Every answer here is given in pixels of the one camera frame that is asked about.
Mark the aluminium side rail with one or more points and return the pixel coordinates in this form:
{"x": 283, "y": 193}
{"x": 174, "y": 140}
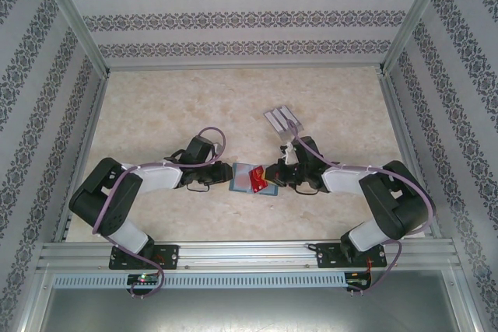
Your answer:
{"x": 395, "y": 114}
{"x": 88, "y": 133}

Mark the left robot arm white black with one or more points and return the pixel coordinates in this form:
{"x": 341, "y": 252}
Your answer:
{"x": 159, "y": 180}

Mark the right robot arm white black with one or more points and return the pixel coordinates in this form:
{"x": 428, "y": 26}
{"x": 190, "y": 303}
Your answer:
{"x": 342, "y": 182}

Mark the red credit card yellow logo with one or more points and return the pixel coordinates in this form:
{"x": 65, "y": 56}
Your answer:
{"x": 257, "y": 181}

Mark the aluminium frame post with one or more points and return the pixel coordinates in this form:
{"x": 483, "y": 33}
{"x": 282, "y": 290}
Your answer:
{"x": 79, "y": 21}
{"x": 411, "y": 21}

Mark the grey metal panel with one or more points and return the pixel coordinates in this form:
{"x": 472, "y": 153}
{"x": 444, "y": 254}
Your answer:
{"x": 249, "y": 312}

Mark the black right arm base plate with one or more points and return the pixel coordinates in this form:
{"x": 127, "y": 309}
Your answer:
{"x": 327, "y": 256}

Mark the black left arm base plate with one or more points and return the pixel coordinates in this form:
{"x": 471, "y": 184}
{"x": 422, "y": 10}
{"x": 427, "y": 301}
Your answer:
{"x": 169, "y": 256}

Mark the blue card holder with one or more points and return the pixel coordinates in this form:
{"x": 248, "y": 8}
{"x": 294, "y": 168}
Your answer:
{"x": 249, "y": 191}

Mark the aluminium mounting rail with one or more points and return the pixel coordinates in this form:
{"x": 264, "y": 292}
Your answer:
{"x": 249, "y": 256}

